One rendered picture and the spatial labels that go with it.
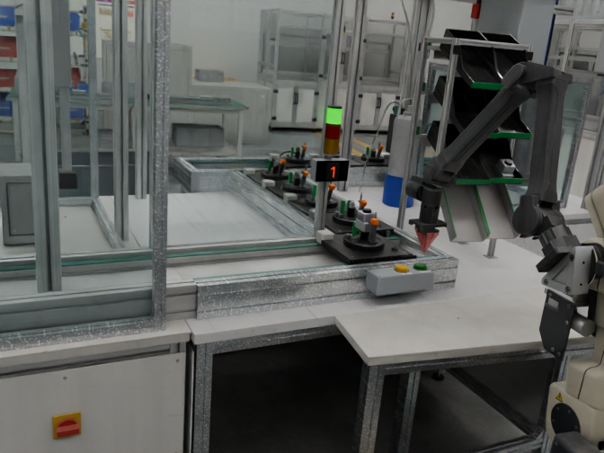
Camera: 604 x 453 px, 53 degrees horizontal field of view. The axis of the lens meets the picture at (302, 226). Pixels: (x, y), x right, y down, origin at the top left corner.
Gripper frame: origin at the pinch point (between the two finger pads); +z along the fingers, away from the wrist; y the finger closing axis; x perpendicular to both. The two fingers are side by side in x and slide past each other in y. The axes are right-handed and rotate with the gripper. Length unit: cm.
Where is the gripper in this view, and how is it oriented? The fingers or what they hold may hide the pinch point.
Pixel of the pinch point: (423, 249)
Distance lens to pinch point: 192.6
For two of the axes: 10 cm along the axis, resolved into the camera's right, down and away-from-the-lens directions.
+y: -9.0, 0.6, -4.4
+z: -0.8, 9.5, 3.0
